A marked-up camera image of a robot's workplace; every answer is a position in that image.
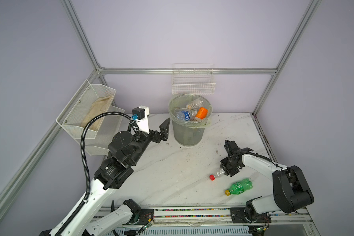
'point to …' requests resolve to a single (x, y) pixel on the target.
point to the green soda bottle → (239, 187)
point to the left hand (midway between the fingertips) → (158, 117)
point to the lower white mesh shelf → (109, 126)
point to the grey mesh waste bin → (188, 135)
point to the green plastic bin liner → (182, 102)
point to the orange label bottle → (201, 113)
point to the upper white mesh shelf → (90, 100)
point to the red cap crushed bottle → (212, 177)
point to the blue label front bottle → (186, 115)
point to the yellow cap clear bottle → (195, 104)
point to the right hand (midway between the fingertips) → (219, 168)
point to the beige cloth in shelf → (100, 106)
